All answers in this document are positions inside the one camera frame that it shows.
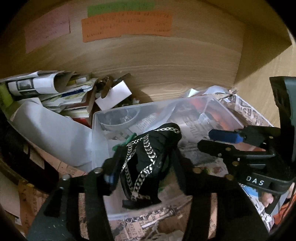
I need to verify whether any wooden cabinet panel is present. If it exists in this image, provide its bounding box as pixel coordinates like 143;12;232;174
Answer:
0;0;293;103

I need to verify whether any person's right hand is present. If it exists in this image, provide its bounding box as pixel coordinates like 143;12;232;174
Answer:
261;192;278;209

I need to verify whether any clear plastic storage bin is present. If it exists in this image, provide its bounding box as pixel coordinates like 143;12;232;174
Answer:
91;95;246;221

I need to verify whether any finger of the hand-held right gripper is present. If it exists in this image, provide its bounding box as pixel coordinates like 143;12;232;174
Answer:
197;139;277;173
208;126;281;150

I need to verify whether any black cloth with silver chains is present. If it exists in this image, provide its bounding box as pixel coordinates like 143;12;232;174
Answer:
112;123;182;210

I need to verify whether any green paper note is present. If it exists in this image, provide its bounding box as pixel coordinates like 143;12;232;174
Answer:
87;1;155;17

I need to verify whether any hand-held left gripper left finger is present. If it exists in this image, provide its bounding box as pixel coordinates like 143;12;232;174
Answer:
43;148;130;241

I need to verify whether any pile of printed papers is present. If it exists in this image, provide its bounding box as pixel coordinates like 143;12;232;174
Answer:
0;71;97;118

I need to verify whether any pink paper note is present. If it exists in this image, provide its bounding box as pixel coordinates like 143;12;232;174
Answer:
24;4;71;54

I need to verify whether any printed newspaper sheet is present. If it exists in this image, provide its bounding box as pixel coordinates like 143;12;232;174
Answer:
109;87;275;241

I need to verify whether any white card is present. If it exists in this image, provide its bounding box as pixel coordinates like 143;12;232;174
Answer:
95;80;133;111

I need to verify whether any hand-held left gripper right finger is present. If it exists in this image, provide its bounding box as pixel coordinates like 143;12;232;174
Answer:
169;146;263;241

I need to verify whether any orange paper note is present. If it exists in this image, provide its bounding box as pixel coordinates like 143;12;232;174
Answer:
81;10;173;43

